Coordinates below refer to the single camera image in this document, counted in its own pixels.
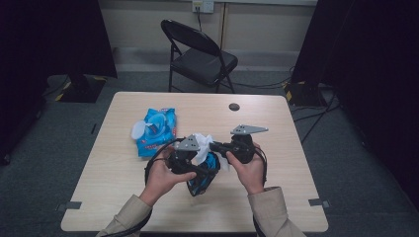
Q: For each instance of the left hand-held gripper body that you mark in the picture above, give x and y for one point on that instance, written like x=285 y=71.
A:
x=184 y=161

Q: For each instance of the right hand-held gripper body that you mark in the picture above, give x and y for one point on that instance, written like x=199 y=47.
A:
x=243 y=148

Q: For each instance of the blue toy car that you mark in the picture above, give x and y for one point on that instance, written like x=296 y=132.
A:
x=202 y=184

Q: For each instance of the white wet wipe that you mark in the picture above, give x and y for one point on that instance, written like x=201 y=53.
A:
x=204 y=146

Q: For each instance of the blue wet wipes pack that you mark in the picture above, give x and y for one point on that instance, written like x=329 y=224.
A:
x=154 y=131

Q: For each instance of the person's right hand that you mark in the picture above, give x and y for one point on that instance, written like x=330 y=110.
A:
x=252 y=174

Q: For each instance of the person's left hand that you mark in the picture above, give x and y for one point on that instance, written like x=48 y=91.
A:
x=161 y=177

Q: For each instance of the black round table grommet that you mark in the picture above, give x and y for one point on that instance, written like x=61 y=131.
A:
x=234 y=107

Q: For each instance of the black stand base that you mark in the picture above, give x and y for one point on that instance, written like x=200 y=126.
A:
x=304 y=95
x=80 y=90

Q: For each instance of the black folding chair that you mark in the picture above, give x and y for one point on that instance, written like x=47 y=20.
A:
x=204 y=62

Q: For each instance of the grey tape strip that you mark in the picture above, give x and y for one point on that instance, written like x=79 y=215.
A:
x=318 y=202
x=70 y=206

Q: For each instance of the small black floor strip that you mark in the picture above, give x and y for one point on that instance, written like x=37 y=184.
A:
x=94 y=128

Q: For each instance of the black curtain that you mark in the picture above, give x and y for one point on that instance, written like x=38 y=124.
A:
x=49 y=49
x=372 y=65

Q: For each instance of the white wall outlet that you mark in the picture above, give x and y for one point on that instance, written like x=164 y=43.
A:
x=203 y=6

